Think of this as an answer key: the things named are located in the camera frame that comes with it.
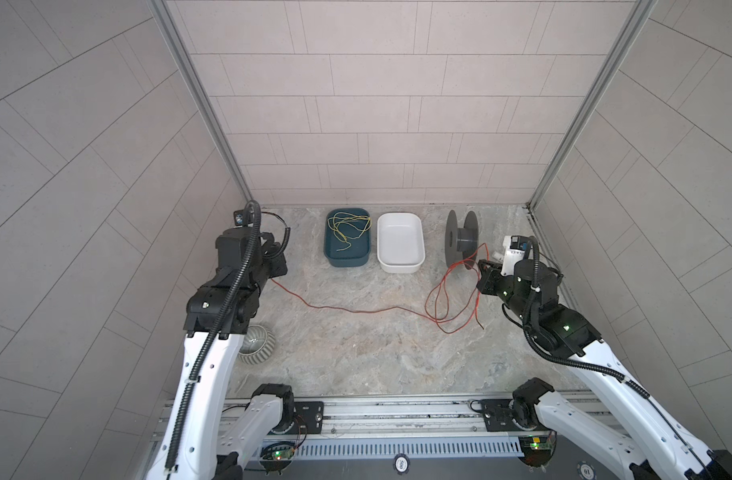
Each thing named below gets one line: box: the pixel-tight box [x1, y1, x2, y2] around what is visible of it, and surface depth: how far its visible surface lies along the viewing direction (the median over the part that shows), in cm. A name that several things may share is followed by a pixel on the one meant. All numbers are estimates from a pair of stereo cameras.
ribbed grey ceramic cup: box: [238, 324, 276, 365], surface depth 78 cm
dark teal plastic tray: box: [324, 208, 371, 267], surface depth 104 cm
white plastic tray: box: [376, 212, 426, 274], surface depth 106 cm
